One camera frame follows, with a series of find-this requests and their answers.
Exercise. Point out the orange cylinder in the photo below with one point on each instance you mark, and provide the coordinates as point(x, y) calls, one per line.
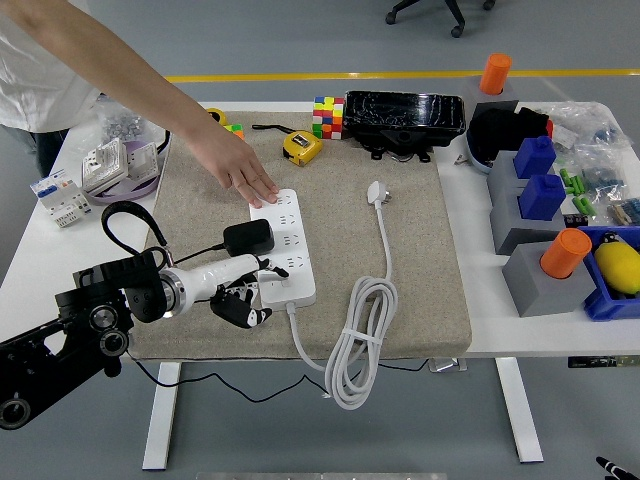
point(495, 72)
point(565, 252)

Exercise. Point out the grey block holder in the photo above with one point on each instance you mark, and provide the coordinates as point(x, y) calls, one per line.
point(470, 90)
point(500, 172)
point(530, 290)
point(505, 215)

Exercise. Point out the white power strip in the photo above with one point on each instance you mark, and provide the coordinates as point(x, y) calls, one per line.
point(292, 235)

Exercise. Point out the yellow black tape measure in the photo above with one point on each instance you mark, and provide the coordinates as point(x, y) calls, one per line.
point(216, 116)

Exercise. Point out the white table leg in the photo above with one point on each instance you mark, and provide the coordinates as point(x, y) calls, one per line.
point(517, 410)
point(162, 415)

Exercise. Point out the person's forearm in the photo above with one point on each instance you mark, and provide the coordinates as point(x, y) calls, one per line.
point(115, 65)

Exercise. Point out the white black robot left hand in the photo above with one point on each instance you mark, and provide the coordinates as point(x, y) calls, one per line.
point(220, 275)

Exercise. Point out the black cloth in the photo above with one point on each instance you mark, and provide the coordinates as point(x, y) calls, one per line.
point(495, 132)

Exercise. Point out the blue storage bin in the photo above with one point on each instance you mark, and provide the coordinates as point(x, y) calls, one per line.
point(600, 305)

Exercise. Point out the bag of resistors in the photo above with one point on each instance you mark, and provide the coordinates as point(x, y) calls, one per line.
point(625, 212)

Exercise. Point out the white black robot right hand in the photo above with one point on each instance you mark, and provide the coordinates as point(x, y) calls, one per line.
point(611, 469)

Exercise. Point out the metal table bracket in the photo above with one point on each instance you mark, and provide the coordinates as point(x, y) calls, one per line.
point(447, 366)

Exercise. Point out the clear bag blue parts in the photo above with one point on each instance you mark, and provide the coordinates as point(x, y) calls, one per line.
point(602, 170)

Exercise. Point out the grey-brown mat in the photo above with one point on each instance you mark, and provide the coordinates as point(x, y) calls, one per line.
point(340, 240)

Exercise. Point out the black office chair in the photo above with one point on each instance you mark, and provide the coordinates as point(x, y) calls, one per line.
point(452, 10)

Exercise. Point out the clear bag white parts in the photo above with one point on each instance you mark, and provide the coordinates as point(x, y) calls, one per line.
point(575, 122)

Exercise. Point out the black power adapter plug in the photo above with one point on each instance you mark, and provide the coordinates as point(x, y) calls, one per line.
point(247, 237)

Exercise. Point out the small black circuit board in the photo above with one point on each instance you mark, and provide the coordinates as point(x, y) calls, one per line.
point(576, 220)

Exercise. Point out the small metal clip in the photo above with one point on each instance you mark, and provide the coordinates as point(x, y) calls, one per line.
point(461, 160)

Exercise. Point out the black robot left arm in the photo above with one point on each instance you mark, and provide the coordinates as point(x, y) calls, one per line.
point(50, 360)

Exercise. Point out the blue plastic block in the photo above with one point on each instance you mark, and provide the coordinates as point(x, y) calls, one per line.
point(535, 157)
point(540, 197)

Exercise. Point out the person's hand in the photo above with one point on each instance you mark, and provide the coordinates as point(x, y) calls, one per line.
point(235, 160)

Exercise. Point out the green plastic peg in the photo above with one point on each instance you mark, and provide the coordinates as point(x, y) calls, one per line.
point(580, 205)
point(566, 177)
point(577, 186)
point(590, 207)

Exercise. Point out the colourful puzzle cube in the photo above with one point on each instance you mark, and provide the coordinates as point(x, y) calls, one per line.
point(235, 131)
point(328, 117)

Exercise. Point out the glossy black plastic housing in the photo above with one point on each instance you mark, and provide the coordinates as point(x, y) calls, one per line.
point(400, 115)

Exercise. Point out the white blue bowl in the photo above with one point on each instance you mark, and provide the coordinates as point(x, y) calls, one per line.
point(477, 160)

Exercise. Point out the white wall switch panel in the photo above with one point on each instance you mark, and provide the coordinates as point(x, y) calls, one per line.
point(144, 160)

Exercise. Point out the person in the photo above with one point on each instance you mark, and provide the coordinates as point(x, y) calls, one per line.
point(35, 75)

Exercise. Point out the clear bag of screws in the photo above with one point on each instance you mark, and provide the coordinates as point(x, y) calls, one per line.
point(122, 125)

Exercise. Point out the white circuit breaker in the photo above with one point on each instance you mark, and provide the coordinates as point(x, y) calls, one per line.
point(55, 195)

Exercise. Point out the black table control panel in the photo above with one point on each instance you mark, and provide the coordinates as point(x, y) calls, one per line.
point(600, 361)

